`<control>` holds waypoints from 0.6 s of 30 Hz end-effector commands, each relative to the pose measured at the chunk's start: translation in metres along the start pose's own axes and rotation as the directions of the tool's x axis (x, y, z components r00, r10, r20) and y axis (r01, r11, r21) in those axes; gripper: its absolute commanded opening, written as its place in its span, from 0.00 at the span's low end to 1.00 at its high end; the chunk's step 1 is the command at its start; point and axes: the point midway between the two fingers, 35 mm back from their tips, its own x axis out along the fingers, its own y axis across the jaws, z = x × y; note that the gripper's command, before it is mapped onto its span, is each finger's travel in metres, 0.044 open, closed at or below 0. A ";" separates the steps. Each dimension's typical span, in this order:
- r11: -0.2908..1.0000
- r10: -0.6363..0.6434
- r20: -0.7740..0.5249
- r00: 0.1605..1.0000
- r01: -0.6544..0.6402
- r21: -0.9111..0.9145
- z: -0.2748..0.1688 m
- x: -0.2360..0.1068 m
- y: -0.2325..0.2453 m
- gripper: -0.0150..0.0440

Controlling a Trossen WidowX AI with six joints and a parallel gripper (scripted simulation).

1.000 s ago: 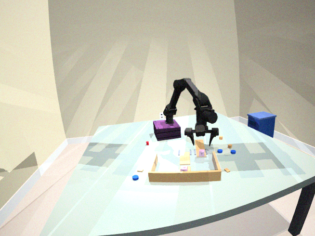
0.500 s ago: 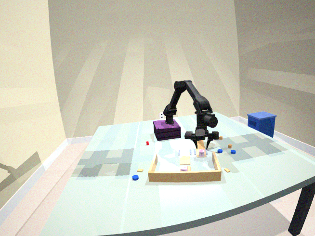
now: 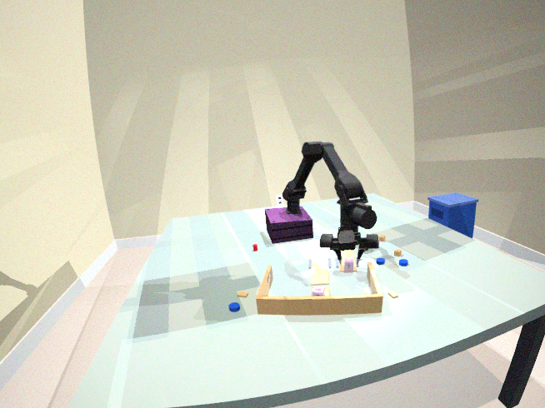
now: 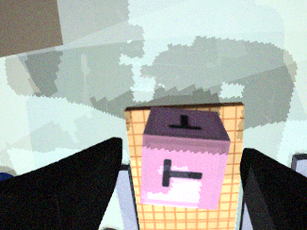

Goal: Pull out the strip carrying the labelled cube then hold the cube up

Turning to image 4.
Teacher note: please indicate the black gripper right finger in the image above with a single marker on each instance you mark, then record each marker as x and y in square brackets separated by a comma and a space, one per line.
[276, 195]

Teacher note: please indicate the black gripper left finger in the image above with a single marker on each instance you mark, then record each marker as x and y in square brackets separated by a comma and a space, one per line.
[70, 194]

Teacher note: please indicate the peach grid-patterned strip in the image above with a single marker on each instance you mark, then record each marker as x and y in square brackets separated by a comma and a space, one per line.
[153, 217]

